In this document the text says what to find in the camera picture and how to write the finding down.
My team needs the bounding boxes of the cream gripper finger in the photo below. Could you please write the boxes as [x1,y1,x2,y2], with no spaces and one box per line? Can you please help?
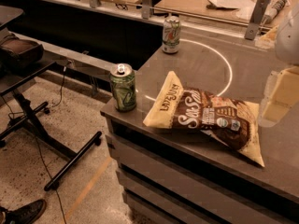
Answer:
[259,66,299,127]

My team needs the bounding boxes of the brown chip bag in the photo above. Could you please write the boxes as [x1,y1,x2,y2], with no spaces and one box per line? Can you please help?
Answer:
[144,71,264,166]

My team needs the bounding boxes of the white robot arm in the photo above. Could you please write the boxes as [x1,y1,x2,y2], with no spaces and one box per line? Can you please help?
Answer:
[259,4,299,127]

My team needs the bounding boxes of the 7up can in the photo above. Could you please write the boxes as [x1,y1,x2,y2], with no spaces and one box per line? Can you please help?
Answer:
[162,16,180,54]

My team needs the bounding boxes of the green soda can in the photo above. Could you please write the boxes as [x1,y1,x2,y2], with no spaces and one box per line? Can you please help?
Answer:
[109,63,136,112]

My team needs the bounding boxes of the dark bag on desk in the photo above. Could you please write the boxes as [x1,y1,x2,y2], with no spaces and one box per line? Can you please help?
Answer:
[0,34,44,74]

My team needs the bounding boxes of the white papers on table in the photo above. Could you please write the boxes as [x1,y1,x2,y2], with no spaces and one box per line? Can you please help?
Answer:
[206,0,255,9]

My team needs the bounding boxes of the grey drawer cabinet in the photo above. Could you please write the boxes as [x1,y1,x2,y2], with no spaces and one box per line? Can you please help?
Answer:
[106,119,299,224]

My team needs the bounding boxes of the black desk stand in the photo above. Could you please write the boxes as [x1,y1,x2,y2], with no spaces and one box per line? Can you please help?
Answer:
[0,60,102,191]

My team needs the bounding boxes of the black shoe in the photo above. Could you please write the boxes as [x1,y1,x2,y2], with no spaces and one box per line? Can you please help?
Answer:
[0,199,47,224]

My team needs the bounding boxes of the tool with coiled handle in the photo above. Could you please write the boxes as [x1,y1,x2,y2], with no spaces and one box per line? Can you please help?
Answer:
[263,0,288,24]

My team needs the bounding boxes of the metal bracket right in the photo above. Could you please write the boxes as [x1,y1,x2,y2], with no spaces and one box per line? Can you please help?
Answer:
[245,0,270,40]

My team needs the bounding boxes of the metal bracket middle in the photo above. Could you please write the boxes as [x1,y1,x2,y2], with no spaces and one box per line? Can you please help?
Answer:
[142,0,152,19]

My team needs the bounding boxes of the black floor cable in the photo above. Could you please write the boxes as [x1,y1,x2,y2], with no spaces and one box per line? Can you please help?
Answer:
[1,63,70,224]

